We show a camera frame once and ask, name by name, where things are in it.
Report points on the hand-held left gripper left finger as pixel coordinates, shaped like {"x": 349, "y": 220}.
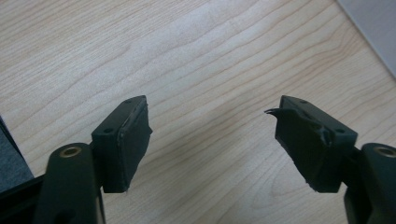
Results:
{"x": 124, "y": 146}

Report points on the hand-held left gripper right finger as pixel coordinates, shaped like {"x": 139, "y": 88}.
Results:
{"x": 311, "y": 146}

